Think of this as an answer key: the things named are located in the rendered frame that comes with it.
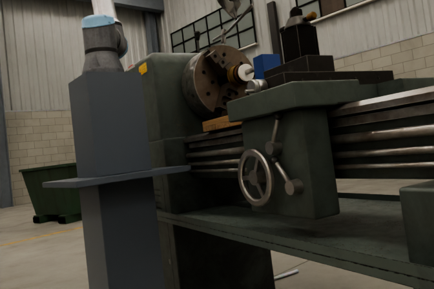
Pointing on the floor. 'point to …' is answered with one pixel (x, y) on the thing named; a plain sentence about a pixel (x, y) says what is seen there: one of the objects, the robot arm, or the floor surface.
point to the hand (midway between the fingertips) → (233, 15)
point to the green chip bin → (53, 193)
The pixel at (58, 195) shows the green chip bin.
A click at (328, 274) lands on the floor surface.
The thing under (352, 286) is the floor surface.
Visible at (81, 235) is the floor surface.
